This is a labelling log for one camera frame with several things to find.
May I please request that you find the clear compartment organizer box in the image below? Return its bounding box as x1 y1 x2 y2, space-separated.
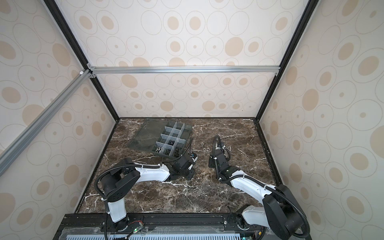
128 119 193 160

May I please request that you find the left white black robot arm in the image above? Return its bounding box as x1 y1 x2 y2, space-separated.
94 153 198 232

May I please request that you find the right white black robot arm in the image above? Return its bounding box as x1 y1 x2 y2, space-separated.
209 149 310 240

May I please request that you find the pile of black screws nuts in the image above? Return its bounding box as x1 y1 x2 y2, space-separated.
200 143 231 153

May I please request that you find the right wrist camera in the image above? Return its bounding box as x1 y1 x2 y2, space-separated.
213 145 231 161

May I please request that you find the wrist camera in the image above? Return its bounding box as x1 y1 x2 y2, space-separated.
190 152 198 164
213 145 231 161

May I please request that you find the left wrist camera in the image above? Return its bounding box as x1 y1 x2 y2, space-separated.
190 152 198 164

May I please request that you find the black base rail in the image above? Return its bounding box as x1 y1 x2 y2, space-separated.
53 211 313 240

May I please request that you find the horizontal aluminium frame bar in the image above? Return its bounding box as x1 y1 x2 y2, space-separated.
91 66 280 74

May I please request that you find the diagonal aluminium frame bar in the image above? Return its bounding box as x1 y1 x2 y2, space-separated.
1 70 91 175

